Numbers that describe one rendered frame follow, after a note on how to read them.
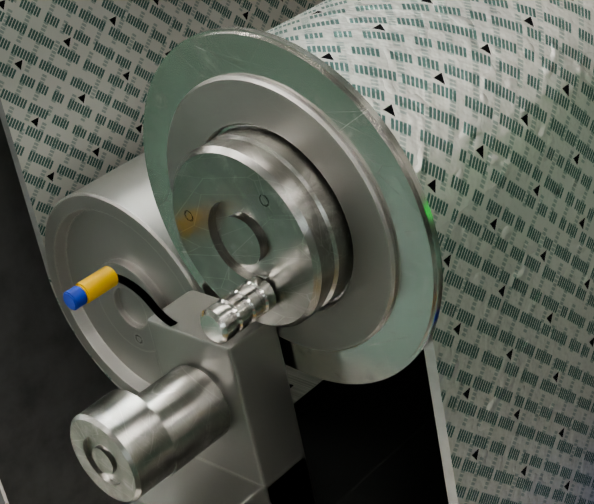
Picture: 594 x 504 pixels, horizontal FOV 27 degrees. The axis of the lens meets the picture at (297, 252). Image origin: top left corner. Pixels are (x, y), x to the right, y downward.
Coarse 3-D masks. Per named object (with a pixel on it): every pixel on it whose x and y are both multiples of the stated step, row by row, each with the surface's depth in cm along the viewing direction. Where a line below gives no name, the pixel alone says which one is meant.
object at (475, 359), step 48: (576, 240) 52; (528, 288) 50; (576, 288) 52; (480, 336) 48; (528, 336) 50; (576, 336) 53; (432, 384) 47; (480, 384) 48; (528, 384) 51; (576, 384) 54; (480, 432) 49; (528, 432) 52; (576, 432) 55; (480, 480) 50; (528, 480) 53; (576, 480) 56
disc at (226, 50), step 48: (192, 48) 46; (240, 48) 44; (288, 48) 43; (336, 96) 42; (144, 144) 51; (384, 144) 42; (384, 192) 43; (432, 240) 42; (432, 288) 43; (384, 336) 46
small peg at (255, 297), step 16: (240, 288) 46; (256, 288) 46; (224, 304) 45; (240, 304) 45; (256, 304) 45; (272, 304) 46; (208, 320) 45; (224, 320) 44; (240, 320) 45; (208, 336) 45; (224, 336) 45
